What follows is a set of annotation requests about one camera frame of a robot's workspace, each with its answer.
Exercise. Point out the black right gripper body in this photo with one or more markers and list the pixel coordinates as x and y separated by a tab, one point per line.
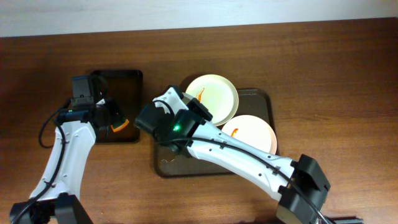
144	121

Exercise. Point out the cream plate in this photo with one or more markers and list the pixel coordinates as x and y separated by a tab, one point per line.
253	131
187	99
217	94

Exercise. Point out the cream plate back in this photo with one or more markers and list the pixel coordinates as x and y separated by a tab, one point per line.
217	94

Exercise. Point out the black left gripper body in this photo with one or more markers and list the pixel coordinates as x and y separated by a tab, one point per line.
111	115

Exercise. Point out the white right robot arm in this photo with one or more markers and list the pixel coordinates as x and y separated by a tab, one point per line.
300	187

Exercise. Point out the green orange sponge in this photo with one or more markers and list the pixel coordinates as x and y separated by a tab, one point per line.
118	126

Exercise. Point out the black water basin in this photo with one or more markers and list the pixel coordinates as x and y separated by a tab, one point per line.
125	86

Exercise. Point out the brown serving tray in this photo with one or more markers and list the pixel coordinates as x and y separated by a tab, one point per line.
252	101

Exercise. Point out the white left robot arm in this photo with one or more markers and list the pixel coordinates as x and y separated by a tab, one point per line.
57	194

